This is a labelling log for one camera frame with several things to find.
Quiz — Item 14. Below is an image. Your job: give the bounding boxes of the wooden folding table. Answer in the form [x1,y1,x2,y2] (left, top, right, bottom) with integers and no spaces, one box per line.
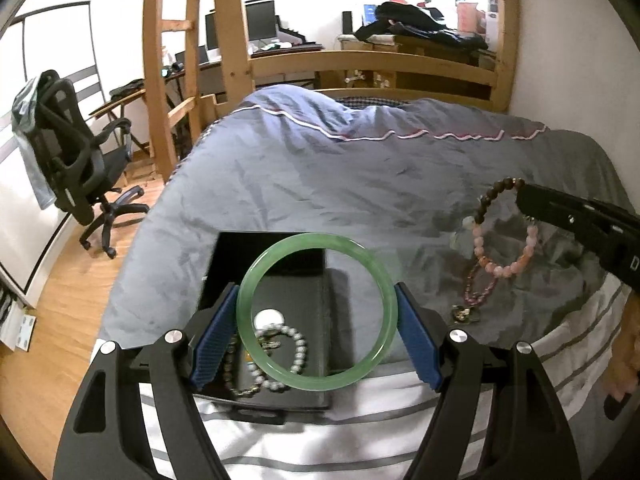
[89,80,152,161]

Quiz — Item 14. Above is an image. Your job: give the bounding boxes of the black office chair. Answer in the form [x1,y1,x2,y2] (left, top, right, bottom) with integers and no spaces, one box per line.
[37,69,151,260]

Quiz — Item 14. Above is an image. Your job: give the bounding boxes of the purple bead bracelet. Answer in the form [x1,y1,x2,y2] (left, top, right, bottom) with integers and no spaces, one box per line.
[462,260,501,309]

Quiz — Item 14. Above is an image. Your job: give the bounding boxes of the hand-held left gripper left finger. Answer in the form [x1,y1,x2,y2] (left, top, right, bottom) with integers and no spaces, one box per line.
[52,283,240,480]

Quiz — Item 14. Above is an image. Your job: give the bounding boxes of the wooden dresser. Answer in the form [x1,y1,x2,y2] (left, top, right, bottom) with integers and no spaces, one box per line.
[339,34,499,89]

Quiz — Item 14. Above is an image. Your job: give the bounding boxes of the dark metal charm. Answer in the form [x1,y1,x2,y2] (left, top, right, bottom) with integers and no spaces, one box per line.
[451,304,482,324]

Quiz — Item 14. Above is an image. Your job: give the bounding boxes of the pink bag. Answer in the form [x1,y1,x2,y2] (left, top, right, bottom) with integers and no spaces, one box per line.
[457,1,482,34]

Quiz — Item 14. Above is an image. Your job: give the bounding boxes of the brown and pink bead bracelet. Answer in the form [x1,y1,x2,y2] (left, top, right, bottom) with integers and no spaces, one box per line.
[462,175,541,279]

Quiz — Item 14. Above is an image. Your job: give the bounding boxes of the dark desk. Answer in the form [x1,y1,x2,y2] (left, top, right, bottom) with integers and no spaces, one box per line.
[164,39,327,92]

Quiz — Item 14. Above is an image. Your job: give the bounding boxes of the black jewelry box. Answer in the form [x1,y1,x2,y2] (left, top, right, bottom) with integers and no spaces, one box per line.
[197,230,334,414]

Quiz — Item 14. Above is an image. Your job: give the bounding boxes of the dark bead bracelet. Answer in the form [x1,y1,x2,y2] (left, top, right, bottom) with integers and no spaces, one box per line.
[222,335,262,399]

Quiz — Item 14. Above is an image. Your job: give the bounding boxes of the white sliding door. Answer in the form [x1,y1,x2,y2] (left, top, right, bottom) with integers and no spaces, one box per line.
[0,2,109,307]

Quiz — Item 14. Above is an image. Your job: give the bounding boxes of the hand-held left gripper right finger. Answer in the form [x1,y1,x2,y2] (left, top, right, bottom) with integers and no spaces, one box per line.
[394,282,584,480]

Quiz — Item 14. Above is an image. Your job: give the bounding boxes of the black clothing pile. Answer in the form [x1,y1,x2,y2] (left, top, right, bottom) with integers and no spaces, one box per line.
[354,1,489,52]

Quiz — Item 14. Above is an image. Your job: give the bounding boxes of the white pearl bracelet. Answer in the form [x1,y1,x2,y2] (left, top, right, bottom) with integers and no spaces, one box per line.
[240,323,309,394]

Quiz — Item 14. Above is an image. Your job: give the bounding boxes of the wooden ladder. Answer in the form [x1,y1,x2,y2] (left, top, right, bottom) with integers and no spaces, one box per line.
[142,0,204,179]

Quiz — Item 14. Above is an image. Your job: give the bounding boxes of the light blue garment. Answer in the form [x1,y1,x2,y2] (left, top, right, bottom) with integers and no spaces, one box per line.
[10,72,59,210]

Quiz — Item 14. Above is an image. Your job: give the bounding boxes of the person's right hand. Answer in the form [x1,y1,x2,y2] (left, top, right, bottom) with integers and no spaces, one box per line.
[602,327,640,402]

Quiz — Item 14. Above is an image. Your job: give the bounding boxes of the wooden bunk bed frame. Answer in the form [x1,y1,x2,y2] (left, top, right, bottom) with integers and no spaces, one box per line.
[210,0,521,126]

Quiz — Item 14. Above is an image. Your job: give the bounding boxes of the computer monitor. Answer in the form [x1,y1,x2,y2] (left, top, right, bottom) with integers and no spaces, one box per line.
[244,0,279,44]

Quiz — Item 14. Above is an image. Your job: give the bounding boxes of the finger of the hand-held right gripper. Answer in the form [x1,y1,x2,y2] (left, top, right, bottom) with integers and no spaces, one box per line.
[514,183,601,267]

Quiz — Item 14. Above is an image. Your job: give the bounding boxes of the grey duvet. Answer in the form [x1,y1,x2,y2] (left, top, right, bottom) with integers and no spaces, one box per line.
[97,84,637,377]

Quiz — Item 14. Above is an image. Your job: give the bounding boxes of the white round pendant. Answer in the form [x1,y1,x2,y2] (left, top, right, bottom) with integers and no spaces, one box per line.
[254,308,286,331]

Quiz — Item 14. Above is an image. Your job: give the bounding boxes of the white grey striped sheet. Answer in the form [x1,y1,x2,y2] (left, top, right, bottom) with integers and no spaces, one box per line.
[92,275,632,480]

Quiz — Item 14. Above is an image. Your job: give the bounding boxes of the green jade bangle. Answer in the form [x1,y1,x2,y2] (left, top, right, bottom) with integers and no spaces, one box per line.
[236,232,396,392]

